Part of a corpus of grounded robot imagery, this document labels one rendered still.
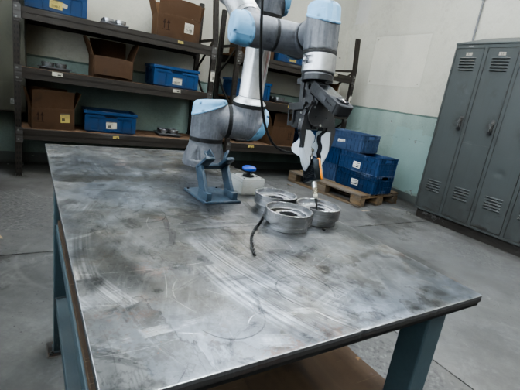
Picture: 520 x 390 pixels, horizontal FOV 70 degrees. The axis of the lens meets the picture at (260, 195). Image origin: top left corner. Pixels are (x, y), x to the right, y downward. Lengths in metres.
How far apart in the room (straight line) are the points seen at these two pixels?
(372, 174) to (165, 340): 4.14
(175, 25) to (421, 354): 4.03
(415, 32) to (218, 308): 5.28
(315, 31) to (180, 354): 0.69
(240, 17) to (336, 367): 0.78
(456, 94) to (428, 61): 1.03
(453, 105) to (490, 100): 0.37
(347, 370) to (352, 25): 5.89
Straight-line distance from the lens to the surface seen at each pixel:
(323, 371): 0.85
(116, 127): 4.27
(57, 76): 4.08
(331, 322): 0.52
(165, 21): 4.37
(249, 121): 1.31
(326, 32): 0.87
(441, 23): 5.40
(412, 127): 5.29
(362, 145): 4.62
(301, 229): 0.79
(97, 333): 0.46
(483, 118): 4.27
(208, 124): 1.28
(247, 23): 0.91
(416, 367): 0.77
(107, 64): 4.18
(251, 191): 1.02
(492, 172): 4.17
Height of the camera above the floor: 1.07
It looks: 15 degrees down
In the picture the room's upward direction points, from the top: 9 degrees clockwise
